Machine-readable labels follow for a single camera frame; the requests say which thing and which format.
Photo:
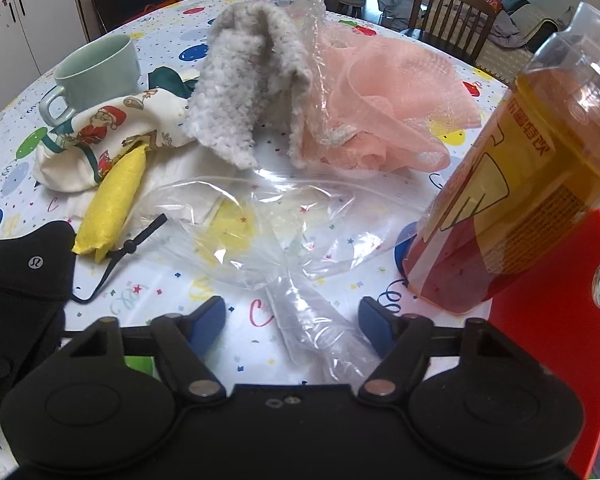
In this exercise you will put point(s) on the orange drink bottle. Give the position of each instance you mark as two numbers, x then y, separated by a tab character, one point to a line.
519	185

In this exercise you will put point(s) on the red plastic board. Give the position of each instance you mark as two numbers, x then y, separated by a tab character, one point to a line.
544	360

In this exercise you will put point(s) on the grey cloth bundle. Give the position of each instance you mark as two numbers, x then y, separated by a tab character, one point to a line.
392	5

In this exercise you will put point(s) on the clear bubble wrap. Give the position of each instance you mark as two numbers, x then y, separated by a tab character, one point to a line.
305	25

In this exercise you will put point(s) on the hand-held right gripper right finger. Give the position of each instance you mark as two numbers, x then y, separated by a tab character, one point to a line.
373	322

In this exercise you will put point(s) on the yellow rolled cloth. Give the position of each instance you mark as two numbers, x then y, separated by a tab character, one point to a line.
112	195

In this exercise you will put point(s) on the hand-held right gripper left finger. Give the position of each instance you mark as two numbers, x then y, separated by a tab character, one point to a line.
207	322

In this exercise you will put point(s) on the balloon print tablecloth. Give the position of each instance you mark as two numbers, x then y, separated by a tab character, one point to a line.
180	50

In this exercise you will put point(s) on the mint green mug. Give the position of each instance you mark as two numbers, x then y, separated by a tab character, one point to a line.
95	70

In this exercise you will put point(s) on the small wooden stool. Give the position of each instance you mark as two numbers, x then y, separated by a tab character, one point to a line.
352	0

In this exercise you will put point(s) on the white cabinet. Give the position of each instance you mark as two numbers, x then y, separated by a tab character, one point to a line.
30	15

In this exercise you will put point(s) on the black face mask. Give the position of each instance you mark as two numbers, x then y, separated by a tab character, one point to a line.
25	280

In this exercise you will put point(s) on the grey fluffy towel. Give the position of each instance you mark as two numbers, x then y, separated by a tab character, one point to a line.
240	85

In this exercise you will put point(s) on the christmas print white cloth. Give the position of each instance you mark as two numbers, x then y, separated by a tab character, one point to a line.
95	130

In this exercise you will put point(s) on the sofa with blankets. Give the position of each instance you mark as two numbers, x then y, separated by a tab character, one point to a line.
529	25

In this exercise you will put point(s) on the dark green cloth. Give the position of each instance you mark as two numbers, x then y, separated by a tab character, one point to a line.
167	80

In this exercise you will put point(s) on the clear plastic bag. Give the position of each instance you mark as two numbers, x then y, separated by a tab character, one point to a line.
280	230

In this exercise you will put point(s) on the pink mesh bath pouf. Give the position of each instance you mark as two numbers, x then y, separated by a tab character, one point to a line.
379	90

